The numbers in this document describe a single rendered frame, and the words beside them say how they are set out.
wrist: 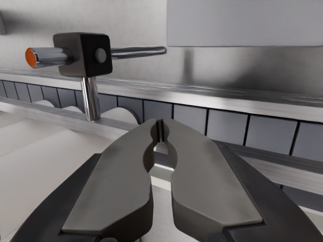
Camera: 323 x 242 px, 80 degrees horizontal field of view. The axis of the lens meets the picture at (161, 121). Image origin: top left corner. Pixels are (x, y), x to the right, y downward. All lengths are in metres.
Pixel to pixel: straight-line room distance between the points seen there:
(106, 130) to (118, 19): 0.18
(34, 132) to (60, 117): 0.07
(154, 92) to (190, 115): 0.05
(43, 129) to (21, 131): 0.02
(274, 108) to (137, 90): 0.14
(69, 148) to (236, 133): 0.15
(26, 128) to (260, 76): 0.26
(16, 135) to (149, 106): 0.14
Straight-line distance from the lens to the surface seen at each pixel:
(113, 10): 0.31
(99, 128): 0.16
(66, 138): 0.18
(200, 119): 0.21
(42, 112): 0.22
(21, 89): 0.42
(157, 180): 0.22
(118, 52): 0.18
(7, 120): 0.32
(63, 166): 0.17
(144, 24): 0.28
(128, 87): 0.24
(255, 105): 0.19
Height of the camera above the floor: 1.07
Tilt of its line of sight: 56 degrees down
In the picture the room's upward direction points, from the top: 126 degrees counter-clockwise
